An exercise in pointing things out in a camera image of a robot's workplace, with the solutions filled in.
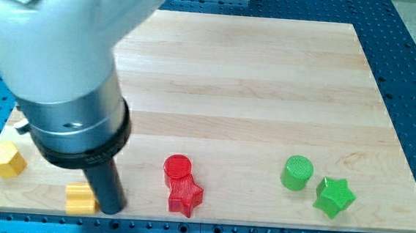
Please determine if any yellow heart block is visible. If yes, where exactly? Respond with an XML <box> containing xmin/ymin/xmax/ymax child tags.
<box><xmin>65</xmin><ymin>182</ymin><xmax>100</xmax><ymax>215</ymax></box>

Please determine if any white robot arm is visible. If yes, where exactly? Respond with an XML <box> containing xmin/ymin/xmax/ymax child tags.
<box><xmin>0</xmin><ymin>0</ymin><xmax>165</xmax><ymax>154</ymax></box>

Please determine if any light wooden board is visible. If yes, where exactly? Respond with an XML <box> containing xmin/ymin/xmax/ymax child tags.
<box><xmin>0</xmin><ymin>0</ymin><xmax>416</xmax><ymax>233</ymax></box>

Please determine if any red cylinder block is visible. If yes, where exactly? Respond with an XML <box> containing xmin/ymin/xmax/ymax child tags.
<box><xmin>163</xmin><ymin>154</ymin><xmax>192</xmax><ymax>188</ymax></box>

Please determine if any red star block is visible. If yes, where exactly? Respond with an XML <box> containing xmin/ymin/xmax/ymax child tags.
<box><xmin>168</xmin><ymin>174</ymin><xmax>204</xmax><ymax>218</ymax></box>

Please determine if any green cylinder block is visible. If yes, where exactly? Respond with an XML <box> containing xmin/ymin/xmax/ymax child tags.
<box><xmin>280</xmin><ymin>155</ymin><xmax>314</xmax><ymax>191</ymax></box>

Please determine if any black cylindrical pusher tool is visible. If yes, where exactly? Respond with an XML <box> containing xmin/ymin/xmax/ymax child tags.
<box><xmin>31</xmin><ymin>103</ymin><xmax>131</xmax><ymax>215</ymax></box>

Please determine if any green star block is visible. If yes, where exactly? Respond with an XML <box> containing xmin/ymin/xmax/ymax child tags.
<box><xmin>313</xmin><ymin>177</ymin><xmax>357</xmax><ymax>219</ymax></box>

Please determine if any yellow hexagon block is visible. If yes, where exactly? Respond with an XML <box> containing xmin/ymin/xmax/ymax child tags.
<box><xmin>0</xmin><ymin>141</ymin><xmax>27</xmax><ymax>179</ymax></box>

